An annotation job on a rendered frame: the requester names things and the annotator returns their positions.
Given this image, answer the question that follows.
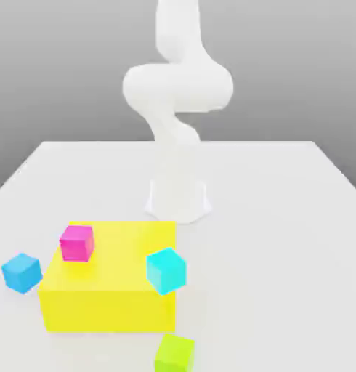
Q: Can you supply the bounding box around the small cyan cube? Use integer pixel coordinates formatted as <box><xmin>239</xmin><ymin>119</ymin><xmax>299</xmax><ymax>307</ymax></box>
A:
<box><xmin>145</xmin><ymin>247</ymin><xmax>187</xmax><ymax>296</ymax></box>

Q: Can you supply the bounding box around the small magenta cube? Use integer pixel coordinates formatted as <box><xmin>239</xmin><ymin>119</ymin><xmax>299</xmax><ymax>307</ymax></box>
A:
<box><xmin>59</xmin><ymin>225</ymin><xmax>95</xmax><ymax>263</ymax></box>

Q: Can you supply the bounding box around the small blue cube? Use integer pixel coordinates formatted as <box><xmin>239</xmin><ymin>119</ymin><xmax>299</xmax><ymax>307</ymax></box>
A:
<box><xmin>0</xmin><ymin>252</ymin><xmax>44</xmax><ymax>295</ymax></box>

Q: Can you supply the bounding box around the large yellow box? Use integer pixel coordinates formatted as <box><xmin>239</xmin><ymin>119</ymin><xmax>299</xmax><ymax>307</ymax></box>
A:
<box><xmin>37</xmin><ymin>220</ymin><xmax>177</xmax><ymax>333</ymax></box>

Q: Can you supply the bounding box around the small lime green cube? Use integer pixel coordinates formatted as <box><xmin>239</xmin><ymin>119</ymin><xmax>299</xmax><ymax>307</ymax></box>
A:
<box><xmin>153</xmin><ymin>333</ymin><xmax>195</xmax><ymax>372</ymax></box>

